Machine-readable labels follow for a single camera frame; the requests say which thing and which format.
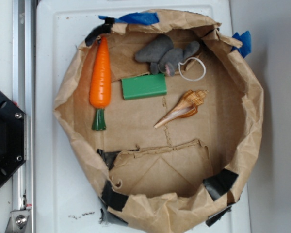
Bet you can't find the aluminum frame rail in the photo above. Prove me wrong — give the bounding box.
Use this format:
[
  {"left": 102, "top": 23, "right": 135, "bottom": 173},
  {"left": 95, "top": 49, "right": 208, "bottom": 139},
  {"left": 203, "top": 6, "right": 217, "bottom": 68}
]
[{"left": 12, "top": 0, "right": 38, "bottom": 233}]

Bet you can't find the blue tape piece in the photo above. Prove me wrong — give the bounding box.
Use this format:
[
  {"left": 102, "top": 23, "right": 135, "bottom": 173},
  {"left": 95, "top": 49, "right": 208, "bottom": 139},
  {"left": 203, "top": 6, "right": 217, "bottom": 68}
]
[
  {"left": 98, "top": 12, "right": 160, "bottom": 26},
  {"left": 231, "top": 31, "right": 252, "bottom": 58}
]

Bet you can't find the black tape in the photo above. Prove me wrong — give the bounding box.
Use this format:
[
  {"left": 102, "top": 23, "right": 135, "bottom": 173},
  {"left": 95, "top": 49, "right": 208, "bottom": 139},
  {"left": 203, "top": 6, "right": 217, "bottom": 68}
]
[
  {"left": 101, "top": 181, "right": 129, "bottom": 212},
  {"left": 203, "top": 169, "right": 239, "bottom": 201},
  {"left": 85, "top": 17, "right": 115, "bottom": 47}
]

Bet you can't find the gray plush animal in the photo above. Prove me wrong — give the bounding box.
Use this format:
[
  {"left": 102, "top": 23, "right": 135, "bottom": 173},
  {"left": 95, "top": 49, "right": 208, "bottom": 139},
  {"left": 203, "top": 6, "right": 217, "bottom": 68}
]
[{"left": 135, "top": 34, "right": 206, "bottom": 82}]

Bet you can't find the black tape bottom left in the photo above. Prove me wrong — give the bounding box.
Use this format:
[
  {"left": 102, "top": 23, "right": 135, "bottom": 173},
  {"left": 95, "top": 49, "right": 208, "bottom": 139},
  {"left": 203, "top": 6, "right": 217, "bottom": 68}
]
[{"left": 101, "top": 181, "right": 129, "bottom": 212}]

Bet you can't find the black tape bottom right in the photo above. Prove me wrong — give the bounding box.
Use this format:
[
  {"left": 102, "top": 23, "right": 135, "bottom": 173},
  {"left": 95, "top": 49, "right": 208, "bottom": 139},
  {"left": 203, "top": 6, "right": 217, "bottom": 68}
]
[{"left": 203, "top": 169, "right": 239, "bottom": 201}]

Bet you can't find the black tape top left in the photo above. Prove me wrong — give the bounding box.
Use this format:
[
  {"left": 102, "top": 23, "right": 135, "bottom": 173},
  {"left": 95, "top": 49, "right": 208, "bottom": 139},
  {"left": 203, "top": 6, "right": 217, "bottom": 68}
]
[{"left": 85, "top": 17, "right": 115, "bottom": 47}]

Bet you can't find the blue tape top piece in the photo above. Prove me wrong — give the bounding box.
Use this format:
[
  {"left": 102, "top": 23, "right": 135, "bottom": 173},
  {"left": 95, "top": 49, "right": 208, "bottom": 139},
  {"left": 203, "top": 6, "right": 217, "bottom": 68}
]
[{"left": 98, "top": 12, "right": 160, "bottom": 26}]

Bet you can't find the green rectangular block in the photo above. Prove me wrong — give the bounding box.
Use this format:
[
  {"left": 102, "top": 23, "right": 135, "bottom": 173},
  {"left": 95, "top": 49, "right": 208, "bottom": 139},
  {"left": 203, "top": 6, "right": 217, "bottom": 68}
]
[{"left": 122, "top": 73, "right": 167, "bottom": 100}]

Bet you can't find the blue tape right piece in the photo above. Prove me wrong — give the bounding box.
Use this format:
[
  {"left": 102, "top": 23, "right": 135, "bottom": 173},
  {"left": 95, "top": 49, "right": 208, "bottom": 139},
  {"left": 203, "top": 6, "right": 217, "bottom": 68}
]
[{"left": 231, "top": 31, "right": 252, "bottom": 58}]

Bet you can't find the orange plastic carrot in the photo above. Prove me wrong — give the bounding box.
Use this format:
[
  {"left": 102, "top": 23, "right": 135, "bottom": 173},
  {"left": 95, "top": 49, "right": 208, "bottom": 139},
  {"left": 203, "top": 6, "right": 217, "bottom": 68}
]
[{"left": 89, "top": 37, "right": 111, "bottom": 131}]

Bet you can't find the brown paper bag tray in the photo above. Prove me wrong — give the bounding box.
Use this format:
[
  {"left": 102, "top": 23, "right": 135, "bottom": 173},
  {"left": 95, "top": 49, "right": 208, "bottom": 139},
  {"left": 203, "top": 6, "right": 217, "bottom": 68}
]
[{"left": 54, "top": 9, "right": 263, "bottom": 233}]

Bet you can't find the metal corner bracket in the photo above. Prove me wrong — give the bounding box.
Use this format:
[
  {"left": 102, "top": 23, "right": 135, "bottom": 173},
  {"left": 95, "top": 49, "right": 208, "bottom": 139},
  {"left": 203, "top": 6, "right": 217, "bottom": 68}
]
[{"left": 5, "top": 210, "right": 30, "bottom": 233}]

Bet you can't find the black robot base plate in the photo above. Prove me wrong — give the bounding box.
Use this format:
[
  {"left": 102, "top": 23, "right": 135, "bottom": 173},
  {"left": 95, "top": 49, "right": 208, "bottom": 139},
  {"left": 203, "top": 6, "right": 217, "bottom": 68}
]
[{"left": 0, "top": 91, "right": 26, "bottom": 188}]

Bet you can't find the brown spiral seashell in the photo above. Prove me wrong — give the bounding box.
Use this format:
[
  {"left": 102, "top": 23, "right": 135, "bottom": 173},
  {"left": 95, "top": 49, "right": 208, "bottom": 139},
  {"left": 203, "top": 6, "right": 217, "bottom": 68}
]
[{"left": 154, "top": 90, "right": 209, "bottom": 129}]

